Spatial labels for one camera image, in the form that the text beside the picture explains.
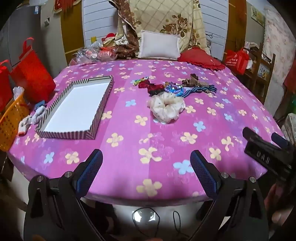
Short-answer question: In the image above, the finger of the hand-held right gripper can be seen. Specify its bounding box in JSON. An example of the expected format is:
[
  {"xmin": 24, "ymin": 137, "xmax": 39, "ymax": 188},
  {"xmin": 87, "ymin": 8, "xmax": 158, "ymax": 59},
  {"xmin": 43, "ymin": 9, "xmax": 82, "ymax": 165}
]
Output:
[
  {"xmin": 271, "ymin": 132, "xmax": 294, "ymax": 151},
  {"xmin": 242, "ymin": 127, "xmax": 262, "ymax": 140}
]

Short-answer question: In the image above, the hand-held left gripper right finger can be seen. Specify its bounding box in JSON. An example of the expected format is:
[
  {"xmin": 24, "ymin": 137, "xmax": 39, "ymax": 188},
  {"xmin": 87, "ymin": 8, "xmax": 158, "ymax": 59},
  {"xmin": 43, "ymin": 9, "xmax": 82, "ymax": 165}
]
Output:
[{"xmin": 190, "ymin": 150, "xmax": 270, "ymax": 241}]

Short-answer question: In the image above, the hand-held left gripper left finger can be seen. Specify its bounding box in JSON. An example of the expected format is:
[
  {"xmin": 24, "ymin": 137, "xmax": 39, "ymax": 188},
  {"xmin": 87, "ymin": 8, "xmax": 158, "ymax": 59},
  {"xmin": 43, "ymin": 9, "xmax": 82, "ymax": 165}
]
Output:
[{"xmin": 23, "ymin": 149, "xmax": 103, "ymax": 241}]

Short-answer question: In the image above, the striped cardboard box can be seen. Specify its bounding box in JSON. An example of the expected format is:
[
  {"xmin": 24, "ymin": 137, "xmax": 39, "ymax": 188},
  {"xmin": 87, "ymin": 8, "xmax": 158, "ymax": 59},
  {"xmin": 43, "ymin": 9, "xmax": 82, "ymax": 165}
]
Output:
[{"xmin": 35, "ymin": 75, "xmax": 115, "ymax": 140}]

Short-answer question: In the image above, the cream scrunchie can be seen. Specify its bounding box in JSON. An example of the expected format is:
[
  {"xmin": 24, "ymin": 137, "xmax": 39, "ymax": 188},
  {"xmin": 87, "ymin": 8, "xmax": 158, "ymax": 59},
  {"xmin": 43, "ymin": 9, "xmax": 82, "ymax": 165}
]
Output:
[{"xmin": 147, "ymin": 93, "xmax": 186, "ymax": 123}]

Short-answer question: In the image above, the green blue bead bracelet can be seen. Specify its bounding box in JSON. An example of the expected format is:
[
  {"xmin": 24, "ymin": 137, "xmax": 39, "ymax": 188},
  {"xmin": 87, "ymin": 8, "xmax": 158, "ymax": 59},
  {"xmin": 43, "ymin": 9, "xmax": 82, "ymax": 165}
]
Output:
[{"xmin": 133, "ymin": 77, "xmax": 149, "ymax": 86}]

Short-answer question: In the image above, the red satin bow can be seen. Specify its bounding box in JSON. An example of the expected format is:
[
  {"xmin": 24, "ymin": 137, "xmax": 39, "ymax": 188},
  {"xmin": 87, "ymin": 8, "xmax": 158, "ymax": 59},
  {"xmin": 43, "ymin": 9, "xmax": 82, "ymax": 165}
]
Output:
[{"xmin": 138, "ymin": 80, "xmax": 165, "ymax": 91}]

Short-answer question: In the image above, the person's right hand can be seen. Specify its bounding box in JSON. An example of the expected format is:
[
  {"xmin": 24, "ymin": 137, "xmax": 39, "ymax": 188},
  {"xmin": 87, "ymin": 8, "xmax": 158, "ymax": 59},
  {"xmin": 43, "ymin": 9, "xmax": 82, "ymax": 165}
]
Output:
[{"xmin": 264, "ymin": 184, "xmax": 296, "ymax": 230}]

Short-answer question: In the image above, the pink floral bedsheet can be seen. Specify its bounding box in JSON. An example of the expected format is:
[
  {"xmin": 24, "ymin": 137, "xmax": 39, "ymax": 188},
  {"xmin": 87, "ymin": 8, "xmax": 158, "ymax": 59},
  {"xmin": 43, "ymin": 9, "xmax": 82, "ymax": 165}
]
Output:
[{"xmin": 7, "ymin": 58, "xmax": 287, "ymax": 207}]

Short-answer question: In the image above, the blue striped ribbon bow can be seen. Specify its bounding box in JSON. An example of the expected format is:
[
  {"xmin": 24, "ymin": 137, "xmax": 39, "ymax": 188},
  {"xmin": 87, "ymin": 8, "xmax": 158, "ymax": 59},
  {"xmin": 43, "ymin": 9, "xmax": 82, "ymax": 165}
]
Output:
[{"xmin": 180, "ymin": 85, "xmax": 218, "ymax": 98}]

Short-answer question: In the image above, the wooden chair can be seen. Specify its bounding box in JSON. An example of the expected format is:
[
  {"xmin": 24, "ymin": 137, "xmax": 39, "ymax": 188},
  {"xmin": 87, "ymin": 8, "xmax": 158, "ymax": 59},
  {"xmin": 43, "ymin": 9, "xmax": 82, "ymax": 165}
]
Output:
[{"xmin": 243, "ymin": 43, "xmax": 276, "ymax": 105}]

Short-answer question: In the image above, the red printed shopping bag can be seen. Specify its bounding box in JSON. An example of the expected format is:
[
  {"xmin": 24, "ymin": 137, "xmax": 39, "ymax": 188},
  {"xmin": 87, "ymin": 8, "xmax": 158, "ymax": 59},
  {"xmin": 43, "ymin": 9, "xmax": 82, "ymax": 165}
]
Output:
[{"xmin": 223, "ymin": 47, "xmax": 250, "ymax": 75}]

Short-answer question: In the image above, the white fluffy sock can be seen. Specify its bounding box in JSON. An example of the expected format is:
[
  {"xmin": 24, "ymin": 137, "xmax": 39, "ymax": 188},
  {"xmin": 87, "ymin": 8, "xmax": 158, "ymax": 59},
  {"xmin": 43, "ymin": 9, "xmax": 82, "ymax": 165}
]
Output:
[{"xmin": 30, "ymin": 105, "xmax": 48, "ymax": 126}]

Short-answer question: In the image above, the brown bow hair clip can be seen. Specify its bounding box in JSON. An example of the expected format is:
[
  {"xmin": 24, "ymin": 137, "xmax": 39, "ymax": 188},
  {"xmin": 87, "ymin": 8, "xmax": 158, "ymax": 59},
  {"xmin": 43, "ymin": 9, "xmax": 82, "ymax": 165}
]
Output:
[{"xmin": 182, "ymin": 74, "xmax": 205, "ymax": 87}]

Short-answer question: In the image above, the white knit glove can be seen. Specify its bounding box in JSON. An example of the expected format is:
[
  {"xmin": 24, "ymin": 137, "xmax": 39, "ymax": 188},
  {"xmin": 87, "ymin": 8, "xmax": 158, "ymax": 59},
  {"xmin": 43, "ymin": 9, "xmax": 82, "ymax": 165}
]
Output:
[{"xmin": 18, "ymin": 115, "xmax": 35, "ymax": 137}]

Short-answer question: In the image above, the red ruffled cushion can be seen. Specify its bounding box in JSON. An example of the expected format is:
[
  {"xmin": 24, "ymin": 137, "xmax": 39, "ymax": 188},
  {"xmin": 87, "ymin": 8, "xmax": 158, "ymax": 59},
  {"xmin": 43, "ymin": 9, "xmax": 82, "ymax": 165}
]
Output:
[{"xmin": 178, "ymin": 47, "xmax": 226, "ymax": 71}]

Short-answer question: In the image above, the orange plastic basket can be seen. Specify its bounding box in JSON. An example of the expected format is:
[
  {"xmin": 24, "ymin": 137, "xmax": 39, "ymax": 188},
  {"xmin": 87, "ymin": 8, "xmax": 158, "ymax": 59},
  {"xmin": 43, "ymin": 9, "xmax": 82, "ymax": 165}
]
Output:
[{"xmin": 0, "ymin": 92, "xmax": 31, "ymax": 151}]

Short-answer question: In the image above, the pink floral curtain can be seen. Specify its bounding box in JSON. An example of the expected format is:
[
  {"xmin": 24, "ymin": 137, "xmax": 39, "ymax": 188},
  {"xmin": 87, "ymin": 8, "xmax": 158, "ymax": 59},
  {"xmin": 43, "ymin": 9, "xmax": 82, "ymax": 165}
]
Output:
[{"xmin": 262, "ymin": 5, "xmax": 296, "ymax": 86}]

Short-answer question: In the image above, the white plastic bag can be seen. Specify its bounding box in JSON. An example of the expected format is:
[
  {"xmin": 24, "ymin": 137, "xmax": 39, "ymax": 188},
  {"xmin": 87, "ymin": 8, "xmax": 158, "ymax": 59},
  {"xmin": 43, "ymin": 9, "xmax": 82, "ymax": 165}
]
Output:
[{"xmin": 13, "ymin": 86, "xmax": 25, "ymax": 98}]

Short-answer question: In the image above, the large red gift bag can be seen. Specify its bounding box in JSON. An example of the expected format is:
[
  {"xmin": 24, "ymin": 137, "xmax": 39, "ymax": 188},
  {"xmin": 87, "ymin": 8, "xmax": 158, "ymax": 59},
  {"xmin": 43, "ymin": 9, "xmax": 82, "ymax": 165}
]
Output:
[{"xmin": 10, "ymin": 38, "xmax": 56, "ymax": 104}]

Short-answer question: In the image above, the pile of clear plastic bags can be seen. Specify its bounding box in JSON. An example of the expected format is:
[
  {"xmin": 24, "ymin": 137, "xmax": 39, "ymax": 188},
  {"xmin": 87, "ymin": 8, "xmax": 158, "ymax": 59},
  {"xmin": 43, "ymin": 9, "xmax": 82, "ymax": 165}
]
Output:
[{"xmin": 69, "ymin": 37, "xmax": 116, "ymax": 66}]

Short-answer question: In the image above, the white pillow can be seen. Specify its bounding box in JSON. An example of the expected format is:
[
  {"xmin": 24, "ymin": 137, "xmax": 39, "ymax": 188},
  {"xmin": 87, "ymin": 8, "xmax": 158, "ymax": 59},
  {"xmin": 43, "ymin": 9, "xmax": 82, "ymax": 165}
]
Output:
[{"xmin": 137, "ymin": 30, "xmax": 181, "ymax": 61}]

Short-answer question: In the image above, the cream floral quilt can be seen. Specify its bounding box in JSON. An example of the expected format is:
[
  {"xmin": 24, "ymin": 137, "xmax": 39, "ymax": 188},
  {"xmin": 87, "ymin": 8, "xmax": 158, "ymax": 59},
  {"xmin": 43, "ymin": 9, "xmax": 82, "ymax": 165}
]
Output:
[{"xmin": 129, "ymin": 0, "xmax": 211, "ymax": 56}]

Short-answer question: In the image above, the brown floral quilt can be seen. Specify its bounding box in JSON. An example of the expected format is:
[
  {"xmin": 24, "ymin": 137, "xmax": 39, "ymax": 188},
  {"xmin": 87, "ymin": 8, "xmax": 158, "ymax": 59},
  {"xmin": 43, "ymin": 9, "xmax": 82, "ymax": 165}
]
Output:
[{"xmin": 108, "ymin": 0, "xmax": 142, "ymax": 60}]

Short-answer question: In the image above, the white slatted headboard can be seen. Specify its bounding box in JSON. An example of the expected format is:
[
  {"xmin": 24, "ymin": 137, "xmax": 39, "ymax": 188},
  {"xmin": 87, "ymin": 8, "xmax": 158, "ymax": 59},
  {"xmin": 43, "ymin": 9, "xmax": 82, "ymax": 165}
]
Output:
[{"xmin": 82, "ymin": 0, "xmax": 229, "ymax": 50}]

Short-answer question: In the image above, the purple bead bracelet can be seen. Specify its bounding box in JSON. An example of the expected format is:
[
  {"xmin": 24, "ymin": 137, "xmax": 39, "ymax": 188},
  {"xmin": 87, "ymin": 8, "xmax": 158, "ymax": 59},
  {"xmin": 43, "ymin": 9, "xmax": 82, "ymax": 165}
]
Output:
[{"xmin": 165, "ymin": 85, "xmax": 185, "ymax": 97}]

